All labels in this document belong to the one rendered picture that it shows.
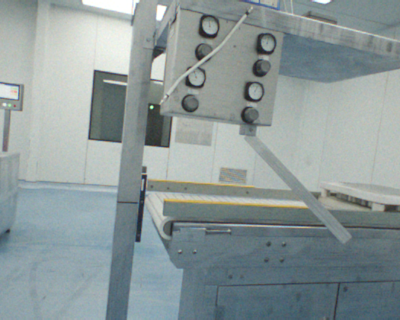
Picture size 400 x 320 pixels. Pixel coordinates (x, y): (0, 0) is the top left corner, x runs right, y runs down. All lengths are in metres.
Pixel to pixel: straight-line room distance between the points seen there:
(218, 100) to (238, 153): 5.46
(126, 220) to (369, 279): 0.69
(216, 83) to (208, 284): 0.45
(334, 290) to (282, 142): 5.59
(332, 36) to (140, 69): 0.49
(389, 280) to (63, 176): 5.21
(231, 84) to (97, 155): 5.10
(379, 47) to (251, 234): 0.51
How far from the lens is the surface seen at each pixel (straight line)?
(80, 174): 5.73
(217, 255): 0.72
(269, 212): 0.74
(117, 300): 1.04
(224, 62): 0.65
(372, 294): 1.08
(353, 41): 0.81
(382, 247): 0.97
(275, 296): 0.89
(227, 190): 0.98
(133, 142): 0.91
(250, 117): 0.63
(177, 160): 5.77
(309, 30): 0.75
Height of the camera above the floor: 1.08
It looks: 4 degrees down
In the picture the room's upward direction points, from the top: 6 degrees clockwise
